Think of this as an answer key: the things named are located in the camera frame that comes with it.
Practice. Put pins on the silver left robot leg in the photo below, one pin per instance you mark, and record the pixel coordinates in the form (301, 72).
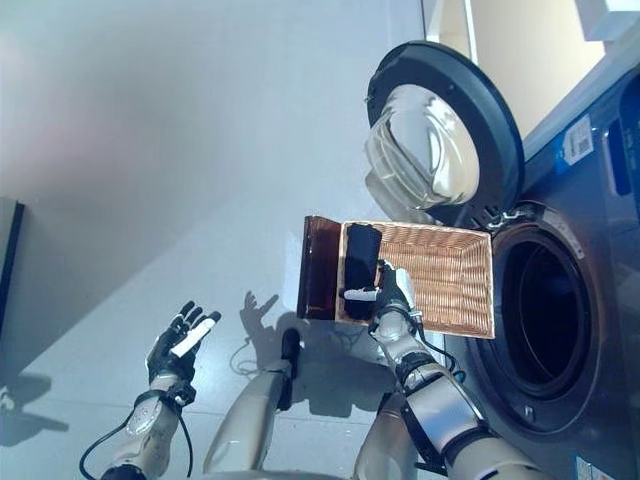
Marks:
(250, 415)

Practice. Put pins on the glossy dark brown stool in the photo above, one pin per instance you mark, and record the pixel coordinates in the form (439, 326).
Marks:
(315, 270)

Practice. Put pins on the black garment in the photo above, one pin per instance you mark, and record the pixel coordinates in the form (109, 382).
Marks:
(362, 250)

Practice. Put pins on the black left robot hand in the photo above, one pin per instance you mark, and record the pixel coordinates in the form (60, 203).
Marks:
(170, 355)

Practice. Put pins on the white counter cabinet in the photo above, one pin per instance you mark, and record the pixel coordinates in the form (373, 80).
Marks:
(540, 50)

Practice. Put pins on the blue energy label sticker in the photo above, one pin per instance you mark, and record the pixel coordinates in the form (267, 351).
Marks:
(575, 142)

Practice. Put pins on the dark grey washing machine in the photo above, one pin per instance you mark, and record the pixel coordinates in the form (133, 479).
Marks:
(600, 300)

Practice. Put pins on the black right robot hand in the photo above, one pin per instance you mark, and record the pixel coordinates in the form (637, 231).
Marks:
(392, 292)

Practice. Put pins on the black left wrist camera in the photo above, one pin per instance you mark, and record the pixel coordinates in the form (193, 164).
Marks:
(185, 395)

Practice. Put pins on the round glass washer door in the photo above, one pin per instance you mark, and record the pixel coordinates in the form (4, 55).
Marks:
(440, 150)

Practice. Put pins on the silver right robot leg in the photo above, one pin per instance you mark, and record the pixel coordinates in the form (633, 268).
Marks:
(385, 440)

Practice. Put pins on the rectangular wicker laundry basket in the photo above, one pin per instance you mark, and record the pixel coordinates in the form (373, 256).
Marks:
(440, 280)

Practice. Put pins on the silver robot leg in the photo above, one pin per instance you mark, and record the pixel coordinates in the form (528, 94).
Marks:
(385, 440)
(250, 415)

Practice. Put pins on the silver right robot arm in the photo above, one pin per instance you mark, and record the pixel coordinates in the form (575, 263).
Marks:
(440, 400)

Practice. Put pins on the colourful label sticker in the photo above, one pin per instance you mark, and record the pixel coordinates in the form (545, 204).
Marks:
(585, 469)

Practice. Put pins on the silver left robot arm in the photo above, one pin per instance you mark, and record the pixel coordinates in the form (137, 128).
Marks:
(145, 420)

